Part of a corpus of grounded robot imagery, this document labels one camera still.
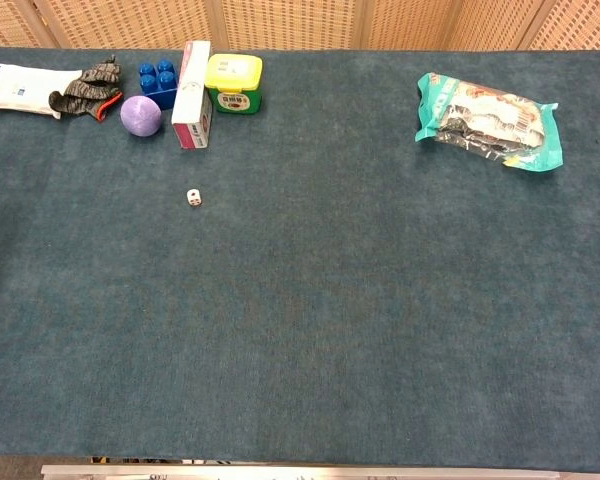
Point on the silver metal frame rail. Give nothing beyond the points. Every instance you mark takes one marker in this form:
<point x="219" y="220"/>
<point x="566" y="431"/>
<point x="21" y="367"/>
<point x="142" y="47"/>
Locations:
<point x="300" y="472"/>

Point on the blue toy building block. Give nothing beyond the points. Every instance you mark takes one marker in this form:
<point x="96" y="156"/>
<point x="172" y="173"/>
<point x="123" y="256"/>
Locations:
<point x="157" y="82"/>

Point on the teal snack bag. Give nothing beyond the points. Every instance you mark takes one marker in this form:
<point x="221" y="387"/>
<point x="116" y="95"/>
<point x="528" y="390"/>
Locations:
<point x="490" y="122"/>

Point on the grey striped work glove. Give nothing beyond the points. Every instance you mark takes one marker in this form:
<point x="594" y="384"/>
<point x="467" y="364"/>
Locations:
<point x="87" y="91"/>

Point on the white plastic package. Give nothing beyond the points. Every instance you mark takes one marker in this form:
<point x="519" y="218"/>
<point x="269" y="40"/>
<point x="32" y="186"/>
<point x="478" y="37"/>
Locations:
<point x="15" y="87"/>

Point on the woven rattan folding screen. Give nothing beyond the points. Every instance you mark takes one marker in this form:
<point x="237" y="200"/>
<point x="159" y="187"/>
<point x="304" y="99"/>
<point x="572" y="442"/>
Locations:
<point x="300" y="22"/>

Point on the white and pink carton box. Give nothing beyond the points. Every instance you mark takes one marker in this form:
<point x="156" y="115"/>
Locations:
<point x="194" y="97"/>

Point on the teal felt table cloth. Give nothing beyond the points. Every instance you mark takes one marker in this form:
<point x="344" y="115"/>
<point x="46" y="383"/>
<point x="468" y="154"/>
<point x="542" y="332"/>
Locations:
<point x="300" y="300"/>

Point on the small white die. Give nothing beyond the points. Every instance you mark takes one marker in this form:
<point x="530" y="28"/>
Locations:
<point x="194" y="198"/>

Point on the purple ball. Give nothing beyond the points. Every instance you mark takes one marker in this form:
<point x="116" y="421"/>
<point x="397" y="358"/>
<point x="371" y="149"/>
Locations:
<point x="140" y="115"/>

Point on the green tub with yellow lid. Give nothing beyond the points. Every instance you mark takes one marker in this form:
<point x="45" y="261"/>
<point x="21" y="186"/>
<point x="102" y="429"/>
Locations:
<point x="234" y="82"/>

